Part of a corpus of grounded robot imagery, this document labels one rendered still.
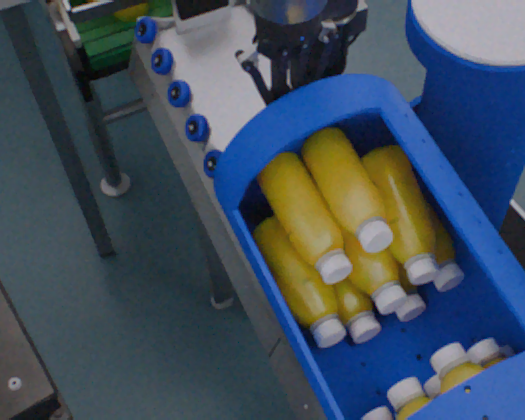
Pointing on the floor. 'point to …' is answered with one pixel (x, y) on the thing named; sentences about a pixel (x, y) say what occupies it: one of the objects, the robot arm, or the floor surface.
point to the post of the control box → (47, 102)
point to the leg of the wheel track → (218, 277)
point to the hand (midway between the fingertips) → (288, 110)
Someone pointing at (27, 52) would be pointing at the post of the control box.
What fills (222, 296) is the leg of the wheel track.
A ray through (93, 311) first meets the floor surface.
